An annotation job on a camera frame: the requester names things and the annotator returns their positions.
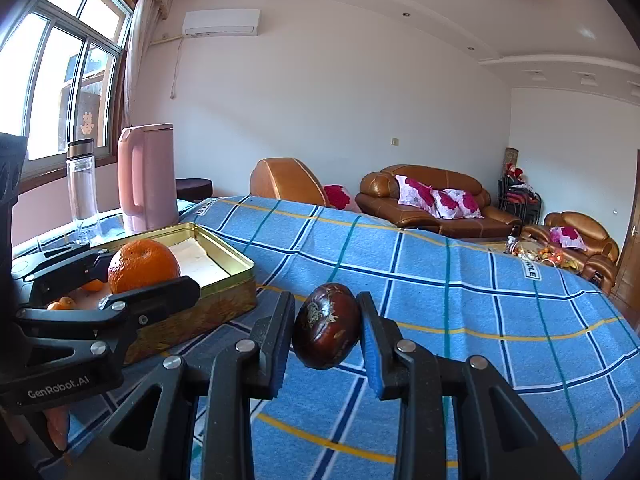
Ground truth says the floral pink white pillow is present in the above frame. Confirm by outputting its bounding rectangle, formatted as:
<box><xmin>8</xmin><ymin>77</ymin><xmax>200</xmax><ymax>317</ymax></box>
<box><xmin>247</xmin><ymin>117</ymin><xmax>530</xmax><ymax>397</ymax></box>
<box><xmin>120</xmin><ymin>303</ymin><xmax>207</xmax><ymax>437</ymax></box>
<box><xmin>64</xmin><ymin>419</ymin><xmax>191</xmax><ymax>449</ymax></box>
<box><xmin>549</xmin><ymin>226</ymin><xmax>587</xmax><ymax>252</ymax></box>
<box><xmin>395</xmin><ymin>175</ymin><xmax>441</xmax><ymax>217</ymax></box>
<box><xmin>431</xmin><ymin>188</ymin><xmax>485</xmax><ymax>220</ymax></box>

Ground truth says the dark brown fruit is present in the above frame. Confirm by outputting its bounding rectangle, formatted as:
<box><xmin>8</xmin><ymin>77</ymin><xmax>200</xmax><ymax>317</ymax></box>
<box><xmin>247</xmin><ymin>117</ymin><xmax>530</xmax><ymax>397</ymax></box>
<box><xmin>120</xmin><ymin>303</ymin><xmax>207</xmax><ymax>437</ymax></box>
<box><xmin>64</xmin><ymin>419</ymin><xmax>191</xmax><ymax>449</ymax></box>
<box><xmin>291</xmin><ymin>283</ymin><xmax>362</xmax><ymax>370</ymax></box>

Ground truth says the brown wooden door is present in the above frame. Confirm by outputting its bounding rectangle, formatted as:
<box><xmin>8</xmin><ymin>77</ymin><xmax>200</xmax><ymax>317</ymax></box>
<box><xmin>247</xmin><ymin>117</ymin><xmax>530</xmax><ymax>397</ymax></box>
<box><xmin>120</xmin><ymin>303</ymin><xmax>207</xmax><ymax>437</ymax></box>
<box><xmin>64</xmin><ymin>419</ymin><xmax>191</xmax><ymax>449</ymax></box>
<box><xmin>612</xmin><ymin>147</ymin><xmax>640</xmax><ymax>306</ymax></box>

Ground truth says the clear glass bottle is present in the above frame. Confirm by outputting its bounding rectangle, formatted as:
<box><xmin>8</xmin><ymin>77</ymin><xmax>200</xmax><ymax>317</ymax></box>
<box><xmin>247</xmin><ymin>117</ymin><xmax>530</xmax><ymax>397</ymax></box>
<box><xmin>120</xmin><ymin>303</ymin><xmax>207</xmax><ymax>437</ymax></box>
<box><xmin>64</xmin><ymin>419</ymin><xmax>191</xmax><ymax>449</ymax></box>
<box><xmin>66</xmin><ymin>138</ymin><xmax>103</xmax><ymax>244</ymax></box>

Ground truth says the beige curtain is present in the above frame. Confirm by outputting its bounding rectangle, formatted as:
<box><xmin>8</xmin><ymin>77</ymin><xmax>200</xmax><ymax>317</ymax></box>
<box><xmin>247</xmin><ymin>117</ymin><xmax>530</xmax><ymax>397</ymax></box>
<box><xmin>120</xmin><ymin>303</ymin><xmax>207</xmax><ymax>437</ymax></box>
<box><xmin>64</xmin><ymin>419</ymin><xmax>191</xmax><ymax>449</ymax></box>
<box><xmin>121</xmin><ymin>0</ymin><xmax>174</xmax><ymax>132</ymax></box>

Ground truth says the cluttered coffee table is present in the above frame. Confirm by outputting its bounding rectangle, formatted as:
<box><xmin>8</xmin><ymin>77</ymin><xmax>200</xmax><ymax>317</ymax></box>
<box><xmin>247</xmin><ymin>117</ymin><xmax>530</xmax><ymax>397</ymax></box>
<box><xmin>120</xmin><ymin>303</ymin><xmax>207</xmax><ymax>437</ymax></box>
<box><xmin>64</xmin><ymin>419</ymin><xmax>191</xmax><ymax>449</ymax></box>
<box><xmin>505</xmin><ymin>237</ymin><xmax>581</xmax><ymax>274</ymax></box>

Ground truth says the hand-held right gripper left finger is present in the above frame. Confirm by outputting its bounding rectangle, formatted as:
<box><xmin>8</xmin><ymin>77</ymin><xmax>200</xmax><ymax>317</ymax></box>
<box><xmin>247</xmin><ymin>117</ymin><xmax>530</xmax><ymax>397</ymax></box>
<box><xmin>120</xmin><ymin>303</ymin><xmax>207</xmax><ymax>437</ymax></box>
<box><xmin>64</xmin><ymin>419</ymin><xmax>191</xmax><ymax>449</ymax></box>
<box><xmin>70</xmin><ymin>290</ymin><xmax>297</xmax><ymax>480</ymax></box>

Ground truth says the pink electric kettle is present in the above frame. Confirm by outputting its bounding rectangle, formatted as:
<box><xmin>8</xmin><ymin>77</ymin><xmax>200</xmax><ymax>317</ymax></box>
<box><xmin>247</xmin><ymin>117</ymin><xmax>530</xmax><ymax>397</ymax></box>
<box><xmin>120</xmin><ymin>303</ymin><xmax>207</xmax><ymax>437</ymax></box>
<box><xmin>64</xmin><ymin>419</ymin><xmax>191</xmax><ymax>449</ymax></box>
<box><xmin>117</xmin><ymin>123</ymin><xmax>180</xmax><ymax>233</ymax></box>

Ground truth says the person's left hand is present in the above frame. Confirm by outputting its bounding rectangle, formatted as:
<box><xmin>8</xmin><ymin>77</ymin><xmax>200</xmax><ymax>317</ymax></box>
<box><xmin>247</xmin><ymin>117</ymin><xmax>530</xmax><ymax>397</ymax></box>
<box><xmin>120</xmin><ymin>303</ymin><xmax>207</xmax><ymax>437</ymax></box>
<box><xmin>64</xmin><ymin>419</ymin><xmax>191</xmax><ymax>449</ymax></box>
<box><xmin>46</xmin><ymin>404</ymin><xmax>70</xmax><ymax>453</ymax></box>

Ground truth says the brown leather chair back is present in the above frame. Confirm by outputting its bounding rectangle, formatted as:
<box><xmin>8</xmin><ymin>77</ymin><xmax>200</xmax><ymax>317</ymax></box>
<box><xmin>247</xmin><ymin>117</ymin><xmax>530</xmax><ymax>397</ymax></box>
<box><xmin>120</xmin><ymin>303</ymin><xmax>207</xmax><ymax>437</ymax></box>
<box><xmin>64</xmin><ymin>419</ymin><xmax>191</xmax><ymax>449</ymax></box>
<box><xmin>250</xmin><ymin>157</ymin><xmax>331</xmax><ymax>207</ymax></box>

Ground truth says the gold tin box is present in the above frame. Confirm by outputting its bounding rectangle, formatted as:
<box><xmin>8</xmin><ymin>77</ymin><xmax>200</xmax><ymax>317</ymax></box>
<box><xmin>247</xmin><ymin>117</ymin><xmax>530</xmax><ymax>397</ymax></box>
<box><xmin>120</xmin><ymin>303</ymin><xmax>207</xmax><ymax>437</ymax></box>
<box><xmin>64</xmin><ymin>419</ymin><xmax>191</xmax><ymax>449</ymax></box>
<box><xmin>30</xmin><ymin>222</ymin><xmax>258</xmax><ymax>366</ymax></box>

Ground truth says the white air conditioner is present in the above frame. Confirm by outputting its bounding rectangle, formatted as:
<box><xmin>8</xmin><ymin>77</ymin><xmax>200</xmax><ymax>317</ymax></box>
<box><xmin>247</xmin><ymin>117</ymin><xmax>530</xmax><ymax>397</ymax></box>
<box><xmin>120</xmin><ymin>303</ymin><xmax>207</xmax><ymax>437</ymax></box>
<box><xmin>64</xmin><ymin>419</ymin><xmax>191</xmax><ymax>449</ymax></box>
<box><xmin>182</xmin><ymin>8</ymin><xmax>262</xmax><ymax>37</ymax></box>

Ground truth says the dark round stool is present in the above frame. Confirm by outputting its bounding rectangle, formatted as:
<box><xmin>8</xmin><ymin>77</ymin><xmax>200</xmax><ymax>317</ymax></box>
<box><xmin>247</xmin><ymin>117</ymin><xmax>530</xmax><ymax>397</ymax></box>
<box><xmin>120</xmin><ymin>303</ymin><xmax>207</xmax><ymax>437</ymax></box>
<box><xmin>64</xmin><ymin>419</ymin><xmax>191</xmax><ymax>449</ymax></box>
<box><xmin>175</xmin><ymin>178</ymin><xmax>213</xmax><ymax>204</ymax></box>

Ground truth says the brown leather three-seat sofa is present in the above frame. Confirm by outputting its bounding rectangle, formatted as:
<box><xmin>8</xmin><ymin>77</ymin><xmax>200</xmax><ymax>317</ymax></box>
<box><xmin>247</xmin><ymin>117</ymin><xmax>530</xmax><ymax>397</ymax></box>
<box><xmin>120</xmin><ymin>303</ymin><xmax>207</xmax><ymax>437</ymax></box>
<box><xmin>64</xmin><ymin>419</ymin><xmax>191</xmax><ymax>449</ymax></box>
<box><xmin>355</xmin><ymin>164</ymin><xmax>523</xmax><ymax>241</ymax></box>

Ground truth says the red pillow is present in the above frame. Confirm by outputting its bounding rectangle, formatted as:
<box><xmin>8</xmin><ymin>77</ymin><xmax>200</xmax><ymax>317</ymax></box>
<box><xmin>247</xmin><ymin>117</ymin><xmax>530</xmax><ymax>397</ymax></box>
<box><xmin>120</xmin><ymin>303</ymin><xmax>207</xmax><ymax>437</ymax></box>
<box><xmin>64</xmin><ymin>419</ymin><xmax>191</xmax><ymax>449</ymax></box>
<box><xmin>322</xmin><ymin>184</ymin><xmax>361</xmax><ymax>211</ymax></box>

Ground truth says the window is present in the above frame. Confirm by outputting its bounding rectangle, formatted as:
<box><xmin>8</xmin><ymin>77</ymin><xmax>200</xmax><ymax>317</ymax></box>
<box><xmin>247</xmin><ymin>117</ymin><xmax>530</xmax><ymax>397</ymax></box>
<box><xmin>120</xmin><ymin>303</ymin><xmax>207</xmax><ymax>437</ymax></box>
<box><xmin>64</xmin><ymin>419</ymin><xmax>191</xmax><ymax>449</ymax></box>
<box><xmin>0</xmin><ymin>0</ymin><xmax>136</xmax><ymax>177</ymax></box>

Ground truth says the stack of dark chairs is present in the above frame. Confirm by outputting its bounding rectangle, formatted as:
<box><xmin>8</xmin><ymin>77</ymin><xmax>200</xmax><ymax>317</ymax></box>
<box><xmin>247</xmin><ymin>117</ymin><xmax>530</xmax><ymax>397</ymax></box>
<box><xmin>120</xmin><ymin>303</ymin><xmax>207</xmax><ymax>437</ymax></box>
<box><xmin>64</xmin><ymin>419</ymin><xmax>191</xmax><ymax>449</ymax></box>
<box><xmin>497</xmin><ymin>180</ymin><xmax>543</xmax><ymax>226</ymax></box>

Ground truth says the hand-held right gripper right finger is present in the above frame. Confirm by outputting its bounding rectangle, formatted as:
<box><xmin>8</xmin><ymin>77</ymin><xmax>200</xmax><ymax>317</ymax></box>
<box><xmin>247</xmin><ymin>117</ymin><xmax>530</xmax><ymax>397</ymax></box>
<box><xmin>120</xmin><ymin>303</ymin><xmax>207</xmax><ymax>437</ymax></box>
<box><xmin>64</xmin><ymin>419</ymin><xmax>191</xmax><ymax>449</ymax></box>
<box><xmin>354</xmin><ymin>291</ymin><xmax>581</xmax><ymax>480</ymax></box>

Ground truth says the white paper liner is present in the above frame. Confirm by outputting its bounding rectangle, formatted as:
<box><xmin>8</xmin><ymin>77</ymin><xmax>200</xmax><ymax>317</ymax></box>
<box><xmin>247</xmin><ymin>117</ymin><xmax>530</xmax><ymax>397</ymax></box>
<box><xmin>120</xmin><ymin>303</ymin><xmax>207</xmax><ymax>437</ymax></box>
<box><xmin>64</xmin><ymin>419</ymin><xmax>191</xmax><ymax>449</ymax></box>
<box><xmin>167</xmin><ymin>237</ymin><xmax>234</xmax><ymax>287</ymax></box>

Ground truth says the blue plaid blanket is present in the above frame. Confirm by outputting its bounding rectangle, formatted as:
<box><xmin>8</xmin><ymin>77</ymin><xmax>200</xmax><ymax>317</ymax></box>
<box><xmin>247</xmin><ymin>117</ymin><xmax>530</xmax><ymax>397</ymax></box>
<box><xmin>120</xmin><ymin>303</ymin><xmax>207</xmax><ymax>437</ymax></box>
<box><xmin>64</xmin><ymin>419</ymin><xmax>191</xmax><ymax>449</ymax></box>
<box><xmin>37</xmin><ymin>195</ymin><xmax>640</xmax><ymax>480</ymax></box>

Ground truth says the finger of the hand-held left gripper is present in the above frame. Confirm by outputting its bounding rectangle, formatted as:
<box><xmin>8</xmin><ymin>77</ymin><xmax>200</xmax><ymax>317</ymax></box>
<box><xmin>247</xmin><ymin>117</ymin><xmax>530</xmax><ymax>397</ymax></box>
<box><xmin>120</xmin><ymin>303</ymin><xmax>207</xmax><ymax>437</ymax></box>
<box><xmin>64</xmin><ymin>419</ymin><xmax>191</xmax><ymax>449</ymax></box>
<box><xmin>10</xmin><ymin>242</ymin><xmax>118</xmax><ymax>308</ymax></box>
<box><xmin>14</xmin><ymin>275</ymin><xmax>202</xmax><ymax>361</ymax></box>

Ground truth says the brown leather armchair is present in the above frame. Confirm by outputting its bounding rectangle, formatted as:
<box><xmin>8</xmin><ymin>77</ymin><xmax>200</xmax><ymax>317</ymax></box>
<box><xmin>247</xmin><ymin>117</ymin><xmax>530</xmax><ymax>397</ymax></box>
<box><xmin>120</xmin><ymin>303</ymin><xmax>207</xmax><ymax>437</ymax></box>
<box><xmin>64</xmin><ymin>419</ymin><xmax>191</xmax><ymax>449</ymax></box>
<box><xmin>522</xmin><ymin>211</ymin><xmax>621</xmax><ymax>296</ymax></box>

